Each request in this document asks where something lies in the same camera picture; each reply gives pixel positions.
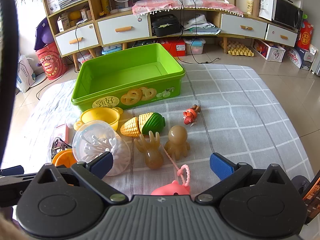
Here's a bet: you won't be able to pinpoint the pink cartoon card box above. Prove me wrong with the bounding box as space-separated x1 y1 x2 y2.
55 124 70 142

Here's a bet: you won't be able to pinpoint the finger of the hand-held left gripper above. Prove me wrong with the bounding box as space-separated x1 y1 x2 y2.
0 165 25 178

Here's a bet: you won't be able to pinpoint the yellow egg tray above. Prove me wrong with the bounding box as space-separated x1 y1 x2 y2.
219 40 254 57

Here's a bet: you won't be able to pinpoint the blue and white carton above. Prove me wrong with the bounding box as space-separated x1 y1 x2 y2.
285 46 317 70

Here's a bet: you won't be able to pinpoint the grey metal cabinet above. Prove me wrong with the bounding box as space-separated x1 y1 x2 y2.
311 44 320 76

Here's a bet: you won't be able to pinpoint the green plastic storage box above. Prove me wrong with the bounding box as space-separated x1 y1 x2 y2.
71 43 186 112

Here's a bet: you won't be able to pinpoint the blue lidded storage boxes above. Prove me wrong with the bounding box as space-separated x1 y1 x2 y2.
101 44 123 57

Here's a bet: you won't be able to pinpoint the black power cable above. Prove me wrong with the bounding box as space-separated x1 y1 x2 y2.
175 55 221 65

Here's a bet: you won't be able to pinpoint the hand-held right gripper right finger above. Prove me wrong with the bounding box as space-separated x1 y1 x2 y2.
195 152 286 204

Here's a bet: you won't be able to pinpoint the red wind-up crab toy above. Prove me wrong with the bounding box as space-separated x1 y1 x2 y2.
183 105 202 126

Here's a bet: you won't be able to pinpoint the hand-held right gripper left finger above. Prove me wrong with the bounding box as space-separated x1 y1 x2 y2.
37 151 129 205

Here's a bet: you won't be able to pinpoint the orange toy plate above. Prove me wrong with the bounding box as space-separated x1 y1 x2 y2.
52 149 78 168

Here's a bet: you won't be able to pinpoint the toy corn cob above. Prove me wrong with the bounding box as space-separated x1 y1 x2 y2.
120 112 166 138

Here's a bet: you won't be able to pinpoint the grey checked blanket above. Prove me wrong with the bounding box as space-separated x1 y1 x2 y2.
0 64 315 198

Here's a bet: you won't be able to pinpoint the clear cotton swab container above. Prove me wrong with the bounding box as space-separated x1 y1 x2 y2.
72 120 132 176

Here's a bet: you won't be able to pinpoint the dark orange-printed object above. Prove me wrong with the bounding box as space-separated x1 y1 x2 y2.
301 172 320 227

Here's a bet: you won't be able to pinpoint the wooden cabinet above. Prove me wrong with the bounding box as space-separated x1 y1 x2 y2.
41 0 300 67

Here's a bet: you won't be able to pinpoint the white paper bag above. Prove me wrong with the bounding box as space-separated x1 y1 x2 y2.
259 0 275 18

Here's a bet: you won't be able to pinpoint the purple cloth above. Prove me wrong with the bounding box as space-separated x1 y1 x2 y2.
34 17 54 51

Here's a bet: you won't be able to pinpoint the white cabinet drawer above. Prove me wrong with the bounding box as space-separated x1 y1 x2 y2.
54 22 100 57
97 13 150 47
265 24 298 47
220 13 267 40

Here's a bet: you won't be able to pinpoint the red flat box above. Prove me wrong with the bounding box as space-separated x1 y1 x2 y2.
157 39 187 57

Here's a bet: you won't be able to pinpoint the yellow toy pot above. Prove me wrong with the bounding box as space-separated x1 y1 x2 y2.
73 107 123 132

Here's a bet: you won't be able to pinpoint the brown octopus head massager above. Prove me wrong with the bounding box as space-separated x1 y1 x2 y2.
134 131 164 170
164 125 192 160

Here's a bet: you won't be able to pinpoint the microwave oven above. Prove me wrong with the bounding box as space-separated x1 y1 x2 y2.
271 0 304 30

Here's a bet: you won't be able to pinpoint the white shopping bag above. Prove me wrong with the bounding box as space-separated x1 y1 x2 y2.
16 54 37 93

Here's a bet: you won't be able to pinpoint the yellow tall box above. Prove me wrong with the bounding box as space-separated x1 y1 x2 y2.
101 0 112 15

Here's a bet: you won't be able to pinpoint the small cardboard box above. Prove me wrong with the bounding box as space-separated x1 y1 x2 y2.
57 12 71 31

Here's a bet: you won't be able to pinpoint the pink cloth with pompom trim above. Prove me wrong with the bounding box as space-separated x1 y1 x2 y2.
132 0 244 17

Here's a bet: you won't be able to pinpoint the red gift bag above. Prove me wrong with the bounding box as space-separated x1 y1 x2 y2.
35 42 68 80

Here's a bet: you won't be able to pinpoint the white box with red print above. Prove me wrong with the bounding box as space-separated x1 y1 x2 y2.
251 39 285 61

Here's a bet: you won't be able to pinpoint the small clear storage box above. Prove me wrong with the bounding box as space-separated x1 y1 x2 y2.
77 50 91 65

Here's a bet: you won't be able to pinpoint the pink pig toy with strap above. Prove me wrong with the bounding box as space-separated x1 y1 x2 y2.
151 148 192 196

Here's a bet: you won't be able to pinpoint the clear plastic storage box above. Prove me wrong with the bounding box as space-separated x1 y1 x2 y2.
184 38 206 55

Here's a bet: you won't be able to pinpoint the black bag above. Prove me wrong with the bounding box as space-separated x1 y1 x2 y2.
152 14 182 37

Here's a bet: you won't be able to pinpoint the red gift box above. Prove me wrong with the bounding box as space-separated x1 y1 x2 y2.
295 21 314 53

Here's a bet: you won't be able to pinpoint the pile of paper folders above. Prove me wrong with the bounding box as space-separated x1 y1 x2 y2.
182 14 222 34

